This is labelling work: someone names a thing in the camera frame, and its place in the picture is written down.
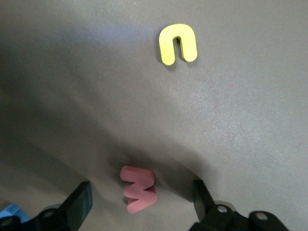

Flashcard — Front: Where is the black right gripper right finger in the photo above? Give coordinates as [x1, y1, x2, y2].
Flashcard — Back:
[190, 179, 289, 231]

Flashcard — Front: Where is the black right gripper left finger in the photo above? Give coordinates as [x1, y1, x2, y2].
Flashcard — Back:
[0, 181, 93, 231]

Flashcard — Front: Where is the blue lowercase m letter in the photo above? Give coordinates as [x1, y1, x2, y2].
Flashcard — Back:
[0, 204, 29, 223]

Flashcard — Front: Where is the red lowercase w letter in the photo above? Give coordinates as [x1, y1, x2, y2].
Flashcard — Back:
[119, 165, 158, 214]

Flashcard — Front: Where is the yellow lowercase n letter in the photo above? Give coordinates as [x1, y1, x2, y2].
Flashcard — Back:
[158, 23, 198, 65]

